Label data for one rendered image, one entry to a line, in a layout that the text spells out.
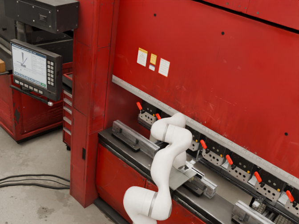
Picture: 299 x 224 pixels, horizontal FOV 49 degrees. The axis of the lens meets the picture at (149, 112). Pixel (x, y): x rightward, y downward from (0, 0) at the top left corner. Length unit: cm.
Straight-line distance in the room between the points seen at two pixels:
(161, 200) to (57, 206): 200
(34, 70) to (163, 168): 139
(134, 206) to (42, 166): 241
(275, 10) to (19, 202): 280
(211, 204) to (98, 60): 133
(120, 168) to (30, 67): 108
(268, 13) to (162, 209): 110
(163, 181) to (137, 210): 18
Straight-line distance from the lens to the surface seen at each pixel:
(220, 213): 238
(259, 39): 187
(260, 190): 217
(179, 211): 253
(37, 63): 256
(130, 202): 157
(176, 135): 170
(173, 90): 226
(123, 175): 283
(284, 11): 179
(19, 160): 398
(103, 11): 241
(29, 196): 356
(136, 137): 270
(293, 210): 214
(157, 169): 162
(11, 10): 266
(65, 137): 394
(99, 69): 256
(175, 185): 228
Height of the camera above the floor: 252
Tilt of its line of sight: 30 degrees down
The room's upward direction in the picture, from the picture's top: 9 degrees clockwise
